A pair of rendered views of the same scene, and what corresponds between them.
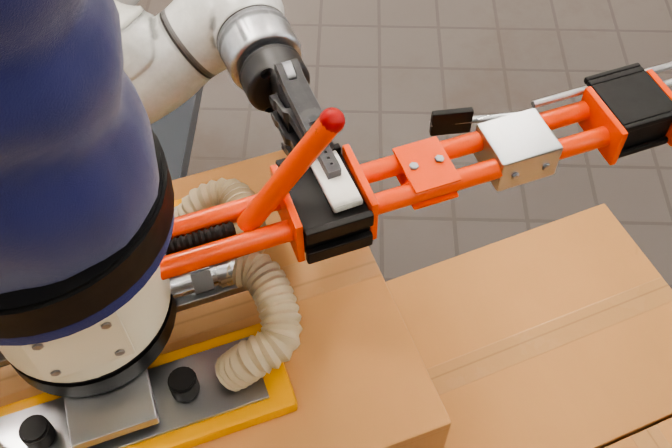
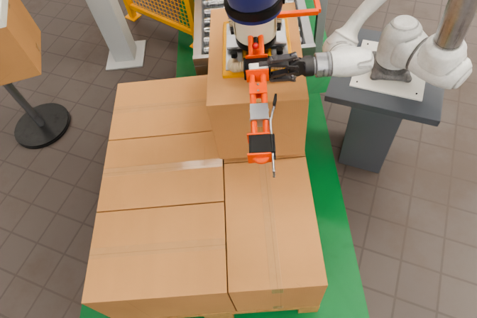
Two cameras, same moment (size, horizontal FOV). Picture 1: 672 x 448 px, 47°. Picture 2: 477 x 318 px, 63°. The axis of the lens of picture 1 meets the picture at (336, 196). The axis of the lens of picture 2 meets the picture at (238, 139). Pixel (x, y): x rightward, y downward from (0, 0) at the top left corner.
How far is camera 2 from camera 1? 1.32 m
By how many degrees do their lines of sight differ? 60
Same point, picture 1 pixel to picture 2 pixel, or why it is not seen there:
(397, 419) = (211, 96)
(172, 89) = not seen: hidden behind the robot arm
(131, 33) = (337, 36)
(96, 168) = not seen: outside the picture
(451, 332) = (282, 196)
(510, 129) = (262, 109)
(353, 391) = (222, 89)
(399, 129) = (467, 293)
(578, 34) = not seen: outside the picture
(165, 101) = not seen: hidden behind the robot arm
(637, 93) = (261, 144)
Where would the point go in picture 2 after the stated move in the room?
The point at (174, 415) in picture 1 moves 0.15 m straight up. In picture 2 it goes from (228, 54) to (224, 25)
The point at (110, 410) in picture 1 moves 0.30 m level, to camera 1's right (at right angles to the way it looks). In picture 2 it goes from (231, 40) to (205, 93)
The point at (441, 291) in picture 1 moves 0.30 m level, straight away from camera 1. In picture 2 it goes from (299, 198) to (363, 233)
